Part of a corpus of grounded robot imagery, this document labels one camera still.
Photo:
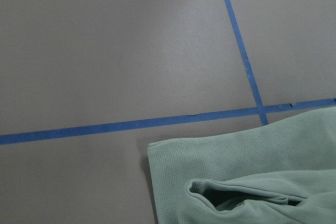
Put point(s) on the olive green long-sleeve shirt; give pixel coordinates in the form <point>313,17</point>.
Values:
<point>283,172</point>

